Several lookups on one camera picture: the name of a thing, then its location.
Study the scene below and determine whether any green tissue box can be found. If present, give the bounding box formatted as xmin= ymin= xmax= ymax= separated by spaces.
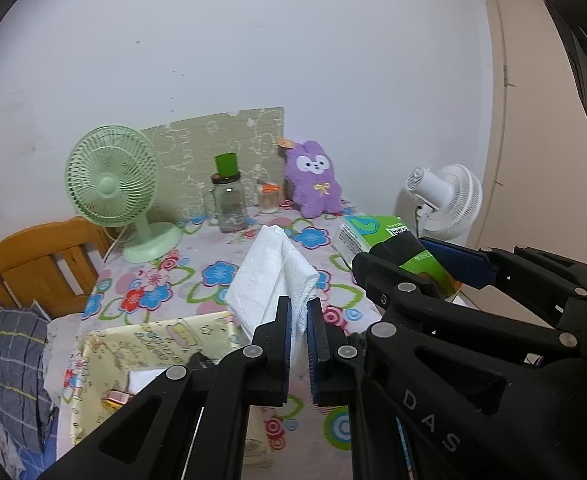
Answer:
xmin=331 ymin=216 xmax=461 ymax=299

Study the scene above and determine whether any white tissue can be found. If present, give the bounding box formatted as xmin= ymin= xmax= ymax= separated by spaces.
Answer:
xmin=224 ymin=224 xmax=321 ymax=380

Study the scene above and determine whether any white standing fan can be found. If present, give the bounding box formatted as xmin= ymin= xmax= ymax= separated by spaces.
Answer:
xmin=405 ymin=164 xmax=483 ymax=242

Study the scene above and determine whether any yellow cartoon storage box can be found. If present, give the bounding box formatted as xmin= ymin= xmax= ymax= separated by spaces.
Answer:
xmin=62 ymin=311 xmax=248 ymax=446

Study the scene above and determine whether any beige door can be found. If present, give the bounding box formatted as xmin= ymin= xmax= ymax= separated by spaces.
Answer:
xmin=472 ymin=0 xmax=587 ymax=326

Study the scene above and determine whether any floral tablecloth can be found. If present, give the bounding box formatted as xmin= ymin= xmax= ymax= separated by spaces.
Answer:
xmin=57 ymin=208 xmax=381 ymax=456

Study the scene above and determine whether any purple plush bunny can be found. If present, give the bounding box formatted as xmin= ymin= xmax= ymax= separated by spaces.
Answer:
xmin=278 ymin=139 xmax=343 ymax=219

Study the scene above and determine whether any cotton swab container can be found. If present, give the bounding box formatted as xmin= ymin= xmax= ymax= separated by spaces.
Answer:
xmin=258 ymin=181 xmax=282 ymax=214

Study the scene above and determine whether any glass mason jar mug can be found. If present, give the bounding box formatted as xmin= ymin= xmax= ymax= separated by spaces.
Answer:
xmin=204 ymin=174 xmax=248 ymax=233

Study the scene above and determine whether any grey plaid pillow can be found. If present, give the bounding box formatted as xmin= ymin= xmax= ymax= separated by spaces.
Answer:
xmin=0 ymin=306 xmax=56 ymax=453

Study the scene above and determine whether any wooden bed headboard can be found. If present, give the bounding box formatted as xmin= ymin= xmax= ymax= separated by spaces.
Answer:
xmin=0 ymin=217 xmax=109 ymax=318

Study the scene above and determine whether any green cup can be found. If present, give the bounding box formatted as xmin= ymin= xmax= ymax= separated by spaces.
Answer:
xmin=214 ymin=152 xmax=239 ymax=179

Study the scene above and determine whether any green patterned board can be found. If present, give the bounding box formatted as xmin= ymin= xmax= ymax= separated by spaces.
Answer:
xmin=142 ymin=107 xmax=284 ymax=222

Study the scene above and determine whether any green desk fan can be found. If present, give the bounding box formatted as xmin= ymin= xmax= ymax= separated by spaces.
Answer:
xmin=64 ymin=125 xmax=182 ymax=263

